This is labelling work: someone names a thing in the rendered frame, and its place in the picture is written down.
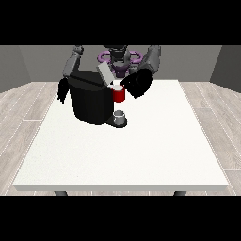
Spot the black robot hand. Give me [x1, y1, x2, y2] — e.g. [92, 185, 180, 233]
[119, 68, 153, 100]
[56, 77, 71, 104]

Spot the black coffee machine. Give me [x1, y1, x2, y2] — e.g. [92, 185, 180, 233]
[68, 70, 129, 129]

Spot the small grey cup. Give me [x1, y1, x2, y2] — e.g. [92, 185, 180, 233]
[113, 109, 126, 126]

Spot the pale grey machine lid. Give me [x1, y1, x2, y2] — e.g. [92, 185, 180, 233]
[96, 61, 115, 87]

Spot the grey trunk with purple rings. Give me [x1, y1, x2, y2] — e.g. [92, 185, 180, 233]
[97, 45, 144, 79]

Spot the red pod holder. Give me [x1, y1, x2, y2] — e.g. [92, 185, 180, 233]
[112, 88, 126, 104]

